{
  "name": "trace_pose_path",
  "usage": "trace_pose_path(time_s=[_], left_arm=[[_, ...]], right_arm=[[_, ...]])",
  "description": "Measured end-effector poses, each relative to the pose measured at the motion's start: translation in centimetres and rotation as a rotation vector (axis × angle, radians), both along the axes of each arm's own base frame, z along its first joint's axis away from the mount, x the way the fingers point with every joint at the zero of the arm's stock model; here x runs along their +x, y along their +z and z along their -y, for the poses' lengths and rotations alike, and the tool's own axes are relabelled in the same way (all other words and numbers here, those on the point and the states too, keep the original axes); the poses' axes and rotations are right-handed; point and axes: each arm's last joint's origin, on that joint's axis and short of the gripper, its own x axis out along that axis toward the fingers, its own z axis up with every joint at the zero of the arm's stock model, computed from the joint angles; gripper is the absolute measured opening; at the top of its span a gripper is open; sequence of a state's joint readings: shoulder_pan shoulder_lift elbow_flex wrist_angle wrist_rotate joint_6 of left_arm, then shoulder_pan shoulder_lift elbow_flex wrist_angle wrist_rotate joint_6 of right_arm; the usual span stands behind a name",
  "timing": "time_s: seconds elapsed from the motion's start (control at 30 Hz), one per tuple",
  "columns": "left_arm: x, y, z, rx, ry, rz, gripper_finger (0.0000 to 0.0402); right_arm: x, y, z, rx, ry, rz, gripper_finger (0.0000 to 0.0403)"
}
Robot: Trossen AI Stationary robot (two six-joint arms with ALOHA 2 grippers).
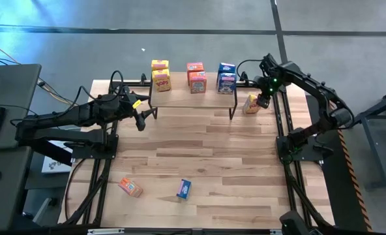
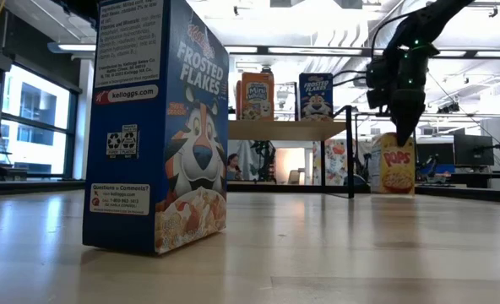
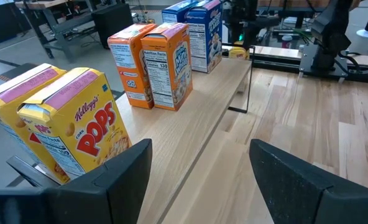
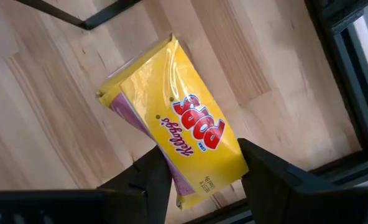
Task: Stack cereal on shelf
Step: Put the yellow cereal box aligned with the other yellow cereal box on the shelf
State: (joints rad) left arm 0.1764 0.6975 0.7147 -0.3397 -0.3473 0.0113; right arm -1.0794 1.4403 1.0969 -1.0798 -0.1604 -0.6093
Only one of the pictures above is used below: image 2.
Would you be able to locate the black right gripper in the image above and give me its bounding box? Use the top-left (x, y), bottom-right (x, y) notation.
top-left (384, 44), bottom-right (430, 148)

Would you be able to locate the yellow Corn Pops cereal box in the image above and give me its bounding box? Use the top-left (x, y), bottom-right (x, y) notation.
top-left (369, 132), bottom-right (416, 196)

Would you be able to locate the blue Frosted Flakes cereal box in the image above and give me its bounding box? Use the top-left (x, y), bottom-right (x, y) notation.
top-left (82, 0), bottom-right (231, 256)
top-left (298, 72), bottom-right (334, 122)

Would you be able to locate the orange Mini Wheats cereal box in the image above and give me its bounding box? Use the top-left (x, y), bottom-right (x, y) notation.
top-left (234, 79), bottom-right (243, 122)
top-left (240, 71), bottom-right (275, 122)

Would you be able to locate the dark wide monitor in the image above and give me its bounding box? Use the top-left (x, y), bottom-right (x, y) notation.
top-left (415, 142), bottom-right (455, 166)

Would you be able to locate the black computer monitor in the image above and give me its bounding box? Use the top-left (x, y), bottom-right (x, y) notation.
top-left (453, 133), bottom-right (496, 167)

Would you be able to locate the colourful poster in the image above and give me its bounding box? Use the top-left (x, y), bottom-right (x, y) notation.
top-left (312, 140), bottom-right (372, 187)

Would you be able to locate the overhead rig light bar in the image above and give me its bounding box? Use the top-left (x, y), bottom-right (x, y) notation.
top-left (224, 45), bottom-right (500, 60)

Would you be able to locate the dark plant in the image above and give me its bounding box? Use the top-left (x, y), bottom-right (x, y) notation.
top-left (249, 141), bottom-right (278, 183)

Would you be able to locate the person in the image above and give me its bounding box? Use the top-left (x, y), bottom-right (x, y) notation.
top-left (227, 152), bottom-right (244, 182)

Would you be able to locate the ceiling light panel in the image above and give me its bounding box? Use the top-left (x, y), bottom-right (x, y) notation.
top-left (46, 41), bottom-right (97, 55)

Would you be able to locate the large window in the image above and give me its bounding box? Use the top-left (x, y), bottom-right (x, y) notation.
top-left (0, 62), bottom-right (80, 181)

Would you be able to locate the small black ceiling camera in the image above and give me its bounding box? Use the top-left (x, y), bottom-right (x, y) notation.
top-left (437, 102), bottom-right (462, 116)

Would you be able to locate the black background rig frame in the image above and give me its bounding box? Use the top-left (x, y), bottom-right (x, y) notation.
top-left (354, 111), bottom-right (500, 187)

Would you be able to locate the wooden shelf with black frame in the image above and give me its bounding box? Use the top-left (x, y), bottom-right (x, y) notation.
top-left (227, 104), bottom-right (356, 200)

